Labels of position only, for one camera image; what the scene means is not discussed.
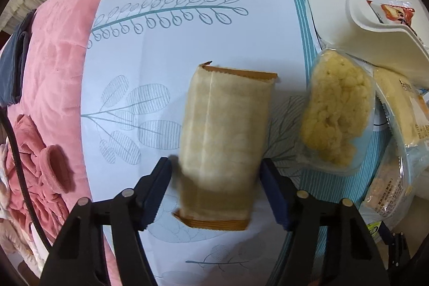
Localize red white snack packet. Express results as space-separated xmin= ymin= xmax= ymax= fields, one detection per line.
xmin=365 ymin=0 xmax=419 ymax=39

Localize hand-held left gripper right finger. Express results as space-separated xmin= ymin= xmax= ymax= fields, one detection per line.
xmin=261 ymin=158 xmax=391 ymax=286

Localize puffed rice cracker clear packet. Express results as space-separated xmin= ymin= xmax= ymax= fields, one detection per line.
xmin=299 ymin=50 xmax=376 ymax=177

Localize pale biscuit clear packet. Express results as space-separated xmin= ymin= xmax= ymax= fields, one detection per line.
xmin=364 ymin=139 xmax=429 ymax=220

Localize beige cake packet orange edges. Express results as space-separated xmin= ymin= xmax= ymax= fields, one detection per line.
xmin=172 ymin=61 xmax=279 ymax=232

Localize pale bread packet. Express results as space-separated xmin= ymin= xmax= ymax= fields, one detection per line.
xmin=372 ymin=66 xmax=429 ymax=153

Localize dark blue cloth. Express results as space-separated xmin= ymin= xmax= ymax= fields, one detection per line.
xmin=0 ymin=9 xmax=37 ymax=107

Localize pink quilt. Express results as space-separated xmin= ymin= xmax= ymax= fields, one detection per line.
xmin=0 ymin=0 xmax=118 ymax=286

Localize white plastic tray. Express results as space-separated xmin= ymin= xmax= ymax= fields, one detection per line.
xmin=330 ymin=0 xmax=429 ymax=87

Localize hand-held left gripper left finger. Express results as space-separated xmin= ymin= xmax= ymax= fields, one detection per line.
xmin=39 ymin=157 xmax=172 ymax=286

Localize black cable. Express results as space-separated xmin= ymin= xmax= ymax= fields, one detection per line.
xmin=0 ymin=103 xmax=54 ymax=253

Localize pink plush garment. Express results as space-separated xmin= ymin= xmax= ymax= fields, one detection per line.
xmin=0 ymin=113 xmax=76 ymax=260

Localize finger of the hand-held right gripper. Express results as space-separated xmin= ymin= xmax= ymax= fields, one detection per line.
xmin=387 ymin=232 xmax=411 ymax=275

